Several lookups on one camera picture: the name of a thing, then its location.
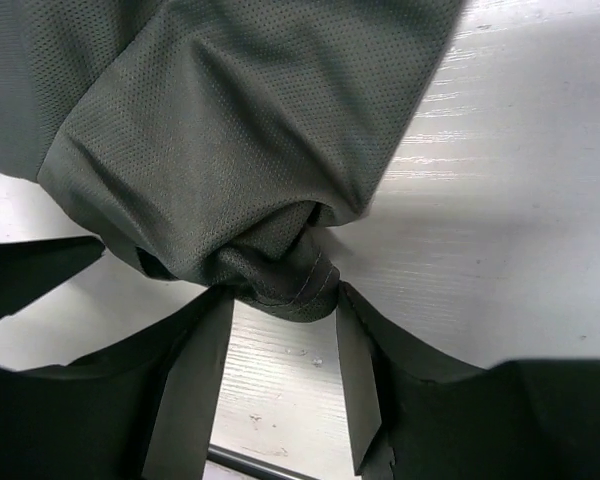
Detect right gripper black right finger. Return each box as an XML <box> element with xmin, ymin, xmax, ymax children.
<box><xmin>336</xmin><ymin>283</ymin><xmax>600</xmax><ymax>479</ymax></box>

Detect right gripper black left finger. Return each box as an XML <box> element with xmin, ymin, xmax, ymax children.
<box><xmin>0</xmin><ymin>287</ymin><xmax>233</xmax><ymax>479</ymax></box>

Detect dark grey t-shirt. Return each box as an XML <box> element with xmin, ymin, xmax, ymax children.
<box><xmin>0</xmin><ymin>1</ymin><xmax>464</xmax><ymax>322</ymax></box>

